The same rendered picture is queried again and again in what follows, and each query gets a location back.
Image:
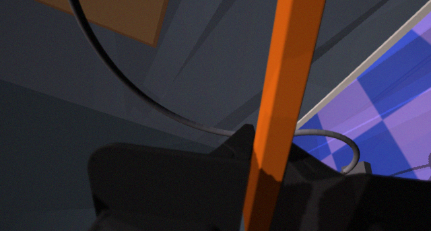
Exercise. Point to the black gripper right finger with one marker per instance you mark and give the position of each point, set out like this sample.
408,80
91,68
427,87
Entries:
316,197

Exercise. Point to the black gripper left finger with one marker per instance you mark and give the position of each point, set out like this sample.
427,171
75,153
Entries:
202,188

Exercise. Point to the grey bent wire on two black posts with flat base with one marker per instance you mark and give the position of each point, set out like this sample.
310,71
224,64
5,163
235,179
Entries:
92,39

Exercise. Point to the grey loop with orange handle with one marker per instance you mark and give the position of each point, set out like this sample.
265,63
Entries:
293,41

